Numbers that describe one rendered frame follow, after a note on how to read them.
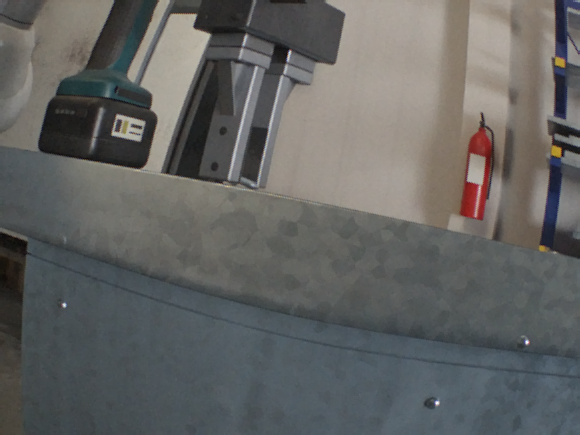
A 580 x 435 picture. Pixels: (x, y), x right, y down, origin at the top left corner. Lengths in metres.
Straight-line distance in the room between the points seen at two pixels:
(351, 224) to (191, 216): 0.09
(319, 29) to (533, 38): 4.86
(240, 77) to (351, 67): 4.97
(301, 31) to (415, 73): 4.86
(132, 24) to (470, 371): 0.37
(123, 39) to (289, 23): 0.14
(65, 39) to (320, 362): 3.31
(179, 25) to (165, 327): 3.03
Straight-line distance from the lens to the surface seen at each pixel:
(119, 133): 0.66
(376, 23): 5.61
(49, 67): 3.77
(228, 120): 0.62
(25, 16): 1.19
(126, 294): 0.61
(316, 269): 0.51
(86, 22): 3.78
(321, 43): 0.66
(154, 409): 0.61
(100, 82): 0.64
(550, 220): 4.94
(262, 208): 0.52
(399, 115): 5.46
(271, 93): 0.64
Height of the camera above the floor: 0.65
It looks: 1 degrees down
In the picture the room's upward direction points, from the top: 11 degrees clockwise
